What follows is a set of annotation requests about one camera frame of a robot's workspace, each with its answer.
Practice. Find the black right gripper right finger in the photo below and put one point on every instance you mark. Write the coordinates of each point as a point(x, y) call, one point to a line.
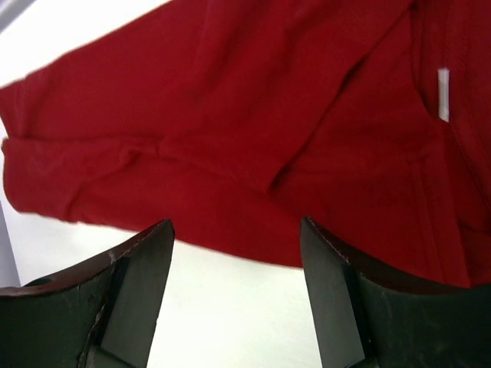
point(369, 314)

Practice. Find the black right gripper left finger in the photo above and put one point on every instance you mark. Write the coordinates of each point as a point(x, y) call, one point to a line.
point(101, 312)

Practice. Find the dark red t shirt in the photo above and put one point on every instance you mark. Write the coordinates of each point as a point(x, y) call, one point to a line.
point(236, 119)

